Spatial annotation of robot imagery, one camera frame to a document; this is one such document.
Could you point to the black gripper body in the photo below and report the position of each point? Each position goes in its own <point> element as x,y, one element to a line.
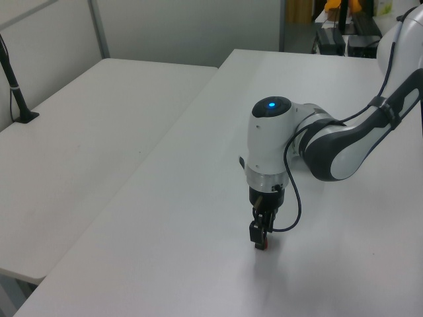
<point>269,198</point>

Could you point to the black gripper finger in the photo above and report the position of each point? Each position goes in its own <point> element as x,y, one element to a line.
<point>256,232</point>
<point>270,224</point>

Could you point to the red strawberry with green top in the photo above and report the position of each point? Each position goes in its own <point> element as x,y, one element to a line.
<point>264,245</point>

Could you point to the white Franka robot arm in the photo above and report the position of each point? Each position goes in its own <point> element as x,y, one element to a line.
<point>267,142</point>

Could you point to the large black power supply box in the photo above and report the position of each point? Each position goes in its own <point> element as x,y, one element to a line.
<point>330,41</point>

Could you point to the small black electronics box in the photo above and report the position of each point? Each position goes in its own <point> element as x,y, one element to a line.
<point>363,46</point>

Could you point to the brown wooden cabinet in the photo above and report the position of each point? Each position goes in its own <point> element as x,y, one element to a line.
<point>299,11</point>

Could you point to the white side table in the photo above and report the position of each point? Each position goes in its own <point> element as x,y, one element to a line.
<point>82,148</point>

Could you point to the orange plastic object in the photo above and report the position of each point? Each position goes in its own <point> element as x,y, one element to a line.
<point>332,5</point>

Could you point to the green and white box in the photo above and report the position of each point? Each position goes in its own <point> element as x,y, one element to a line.
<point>385,7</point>

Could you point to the grey partition post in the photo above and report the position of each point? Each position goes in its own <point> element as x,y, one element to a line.
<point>99,29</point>

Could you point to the black camera pole with base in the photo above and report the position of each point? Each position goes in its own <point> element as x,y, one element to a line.
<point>18,95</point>

